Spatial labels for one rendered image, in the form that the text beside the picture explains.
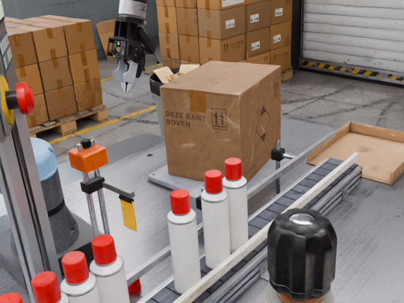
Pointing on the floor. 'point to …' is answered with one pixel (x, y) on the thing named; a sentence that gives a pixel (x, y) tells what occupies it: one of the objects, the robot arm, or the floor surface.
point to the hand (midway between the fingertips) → (128, 88)
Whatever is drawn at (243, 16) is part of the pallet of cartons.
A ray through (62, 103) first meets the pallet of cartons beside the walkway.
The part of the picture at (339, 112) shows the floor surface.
